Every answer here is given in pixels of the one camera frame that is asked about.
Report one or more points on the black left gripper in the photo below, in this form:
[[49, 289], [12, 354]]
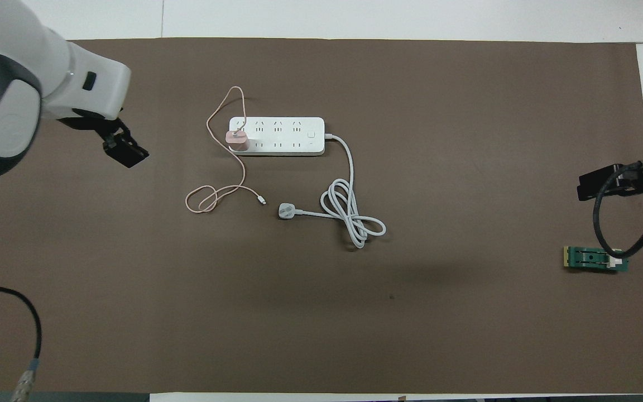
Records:
[[95, 124]]

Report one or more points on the pink charger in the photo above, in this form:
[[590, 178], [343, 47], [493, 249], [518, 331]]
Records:
[[238, 140]]

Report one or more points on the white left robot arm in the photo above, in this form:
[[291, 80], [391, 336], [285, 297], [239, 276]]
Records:
[[20, 56]]

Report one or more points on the white power strip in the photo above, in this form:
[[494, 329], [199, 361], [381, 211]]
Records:
[[288, 137]]

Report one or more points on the brown table mat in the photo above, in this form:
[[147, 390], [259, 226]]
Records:
[[321, 312]]

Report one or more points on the green knife switch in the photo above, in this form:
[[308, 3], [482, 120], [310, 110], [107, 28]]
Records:
[[586, 259]]

